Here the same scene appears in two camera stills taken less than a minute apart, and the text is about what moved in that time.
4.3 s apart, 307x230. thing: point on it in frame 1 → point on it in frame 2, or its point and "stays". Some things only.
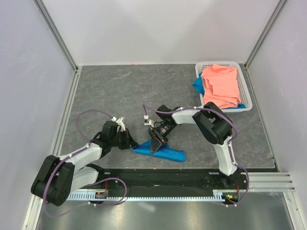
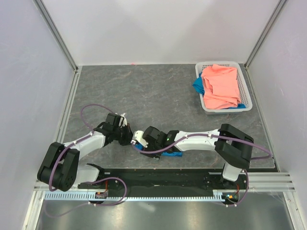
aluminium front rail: x=271 y=182 stays
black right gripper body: x=164 y=129 → x=150 y=146
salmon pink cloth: x=220 y=86 stays
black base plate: x=235 y=186 stays
